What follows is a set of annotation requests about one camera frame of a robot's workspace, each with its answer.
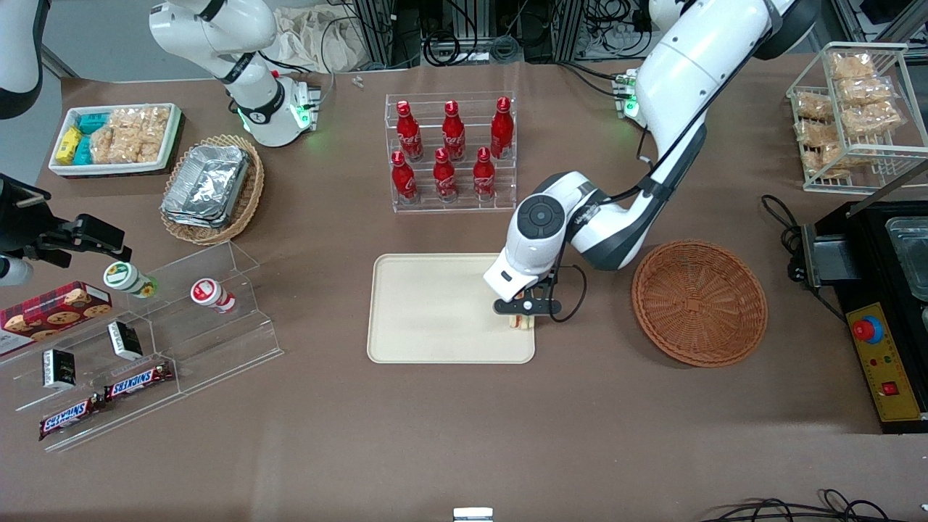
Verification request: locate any white wire rack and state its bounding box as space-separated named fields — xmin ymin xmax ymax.
xmin=786 ymin=41 xmax=928 ymax=194

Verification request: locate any black countertop appliance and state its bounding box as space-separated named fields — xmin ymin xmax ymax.
xmin=800 ymin=199 xmax=928 ymax=436

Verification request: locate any beige crumpled cloth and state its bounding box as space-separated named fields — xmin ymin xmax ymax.
xmin=274 ymin=6 xmax=372 ymax=74

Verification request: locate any small black white box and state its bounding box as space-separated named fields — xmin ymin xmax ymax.
xmin=41 ymin=349 xmax=78 ymax=392
xmin=107 ymin=320 xmax=144 ymax=362

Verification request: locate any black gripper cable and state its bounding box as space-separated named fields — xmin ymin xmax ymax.
xmin=547 ymin=127 xmax=671 ymax=324

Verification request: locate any Snickers chocolate bar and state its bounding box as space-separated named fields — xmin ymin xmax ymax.
xmin=38 ymin=394 xmax=103 ymax=442
xmin=103 ymin=360 xmax=175 ymax=402

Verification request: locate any clear acrylic stepped display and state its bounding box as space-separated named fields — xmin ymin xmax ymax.
xmin=0 ymin=240 xmax=285 ymax=455

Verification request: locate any yellow snack packet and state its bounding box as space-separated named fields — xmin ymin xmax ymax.
xmin=56 ymin=126 xmax=83 ymax=165

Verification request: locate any yellow emergency stop box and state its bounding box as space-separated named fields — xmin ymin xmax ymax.
xmin=845 ymin=302 xmax=928 ymax=423

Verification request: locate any clear rice cracker bag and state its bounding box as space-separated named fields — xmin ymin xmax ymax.
xmin=89 ymin=122 xmax=138 ymax=165
xmin=109 ymin=106 xmax=173 ymax=165

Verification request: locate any brown round wicker basket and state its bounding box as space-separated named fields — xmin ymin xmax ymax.
xmin=631 ymin=240 xmax=769 ymax=368

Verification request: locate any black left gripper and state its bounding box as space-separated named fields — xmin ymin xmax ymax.
xmin=492 ymin=279 xmax=564 ymax=326

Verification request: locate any clear acrylic bottle rack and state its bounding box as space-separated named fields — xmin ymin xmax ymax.
xmin=384 ymin=91 xmax=518 ymax=214

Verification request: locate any black power cable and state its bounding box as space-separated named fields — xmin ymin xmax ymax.
xmin=760 ymin=194 xmax=810 ymax=285

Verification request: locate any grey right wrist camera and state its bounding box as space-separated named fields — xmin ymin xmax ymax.
xmin=0 ymin=257 xmax=34 ymax=288

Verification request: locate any aluminium frame rack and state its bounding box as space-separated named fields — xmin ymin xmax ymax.
xmin=354 ymin=0 xmax=657 ymax=67

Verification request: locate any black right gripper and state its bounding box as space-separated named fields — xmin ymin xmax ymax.
xmin=0 ymin=174 xmax=133 ymax=263

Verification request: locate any red capped yogurt bottle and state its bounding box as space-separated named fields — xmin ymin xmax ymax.
xmin=190 ymin=278 xmax=237 ymax=315

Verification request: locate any light oval wicker basket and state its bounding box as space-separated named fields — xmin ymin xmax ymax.
xmin=159 ymin=134 xmax=266 ymax=247

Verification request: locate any black floor cable bundle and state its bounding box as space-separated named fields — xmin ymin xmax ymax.
xmin=695 ymin=489 xmax=928 ymax=522

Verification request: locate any red cola bottle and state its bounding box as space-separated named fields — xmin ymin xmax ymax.
xmin=489 ymin=96 xmax=515 ymax=161
xmin=391 ymin=150 xmax=421 ymax=204
xmin=432 ymin=147 xmax=460 ymax=203
xmin=395 ymin=100 xmax=426 ymax=162
xmin=442 ymin=100 xmax=468 ymax=162
xmin=472 ymin=146 xmax=497 ymax=202

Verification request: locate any white plastic snack bin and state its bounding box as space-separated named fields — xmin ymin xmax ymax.
xmin=48 ymin=103 xmax=183 ymax=178

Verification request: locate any red plaid cookie box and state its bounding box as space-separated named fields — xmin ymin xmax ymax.
xmin=0 ymin=281 xmax=114 ymax=357

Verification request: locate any beige plastic tray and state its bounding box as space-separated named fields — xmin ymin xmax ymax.
xmin=367 ymin=253 xmax=537 ymax=365

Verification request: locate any green capped yogurt bottle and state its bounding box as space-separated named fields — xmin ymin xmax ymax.
xmin=102 ymin=261 xmax=160 ymax=300

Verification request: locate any aluminium foil tray stack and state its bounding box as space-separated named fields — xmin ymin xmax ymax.
xmin=160 ymin=144 xmax=252 ymax=230

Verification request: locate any clear fried snack bag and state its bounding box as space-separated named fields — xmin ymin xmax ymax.
xmin=797 ymin=119 xmax=843 ymax=147
xmin=795 ymin=92 xmax=835 ymax=121
xmin=829 ymin=54 xmax=877 ymax=80
xmin=837 ymin=77 xmax=894 ymax=107
xmin=801 ymin=143 xmax=848 ymax=179
xmin=841 ymin=101 xmax=905 ymax=138

